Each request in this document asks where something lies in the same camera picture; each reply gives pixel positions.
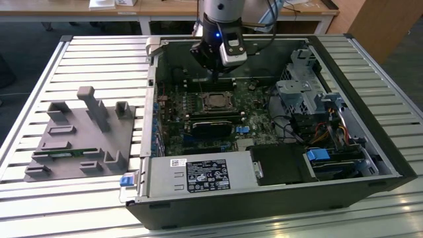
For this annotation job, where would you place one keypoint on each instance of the silver square CPU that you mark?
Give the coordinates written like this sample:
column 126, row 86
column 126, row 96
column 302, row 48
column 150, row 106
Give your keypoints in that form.
column 219, row 101

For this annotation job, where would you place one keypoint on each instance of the RAM slot with white latches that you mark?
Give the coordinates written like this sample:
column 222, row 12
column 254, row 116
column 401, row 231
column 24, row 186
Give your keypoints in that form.
column 226, row 87
column 226, row 82

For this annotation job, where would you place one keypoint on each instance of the RAM slot with black latches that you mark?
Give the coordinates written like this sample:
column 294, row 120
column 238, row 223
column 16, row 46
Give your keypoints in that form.
column 226, row 84
column 226, row 89

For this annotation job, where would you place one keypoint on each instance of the CPU socket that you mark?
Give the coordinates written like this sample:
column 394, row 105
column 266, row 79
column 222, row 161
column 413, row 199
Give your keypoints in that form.
column 203, row 108

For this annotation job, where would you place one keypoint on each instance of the black expansion slot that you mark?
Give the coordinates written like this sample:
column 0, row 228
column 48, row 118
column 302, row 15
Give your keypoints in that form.
column 202, row 151

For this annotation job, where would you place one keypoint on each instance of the round coin battery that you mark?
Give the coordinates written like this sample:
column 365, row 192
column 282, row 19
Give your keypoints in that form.
column 251, row 85

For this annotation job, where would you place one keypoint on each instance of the wooden desk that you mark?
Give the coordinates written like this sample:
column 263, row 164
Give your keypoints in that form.
column 159, row 7

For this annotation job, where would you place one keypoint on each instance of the green motherboard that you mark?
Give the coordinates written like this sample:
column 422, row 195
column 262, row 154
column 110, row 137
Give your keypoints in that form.
column 260, row 116

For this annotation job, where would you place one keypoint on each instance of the silver finned heatsink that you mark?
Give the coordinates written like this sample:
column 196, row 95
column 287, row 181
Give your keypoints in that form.
column 247, row 144

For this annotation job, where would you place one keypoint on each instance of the wooden cabinet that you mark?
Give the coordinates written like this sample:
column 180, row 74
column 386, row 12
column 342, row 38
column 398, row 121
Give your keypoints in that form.
column 379, row 24

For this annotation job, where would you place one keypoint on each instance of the grey plastic parts rack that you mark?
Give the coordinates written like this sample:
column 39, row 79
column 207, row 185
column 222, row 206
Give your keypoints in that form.
column 83, row 138

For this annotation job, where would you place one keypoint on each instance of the hard disk in blue carrier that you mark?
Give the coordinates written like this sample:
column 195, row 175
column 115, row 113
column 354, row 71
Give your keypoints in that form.
column 318, row 155

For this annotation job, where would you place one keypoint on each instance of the silver power supply unit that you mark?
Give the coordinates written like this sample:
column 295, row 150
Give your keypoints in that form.
column 159, row 178

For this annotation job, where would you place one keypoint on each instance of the green RAM stick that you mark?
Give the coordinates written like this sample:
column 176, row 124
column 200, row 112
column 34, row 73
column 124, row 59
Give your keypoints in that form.
column 76, row 152

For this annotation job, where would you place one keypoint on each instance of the blue case latch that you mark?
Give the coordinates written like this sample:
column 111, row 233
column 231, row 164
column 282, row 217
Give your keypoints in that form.
column 127, row 181

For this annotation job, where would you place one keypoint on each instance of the black open PC case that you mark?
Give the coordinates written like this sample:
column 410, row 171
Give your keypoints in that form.
column 264, row 210

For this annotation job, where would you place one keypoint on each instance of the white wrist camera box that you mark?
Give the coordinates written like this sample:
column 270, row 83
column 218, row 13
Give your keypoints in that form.
column 232, row 52

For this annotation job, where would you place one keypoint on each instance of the grey plastic bay bracket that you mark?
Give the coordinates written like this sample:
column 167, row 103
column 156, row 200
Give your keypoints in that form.
column 330, row 99
column 302, row 55

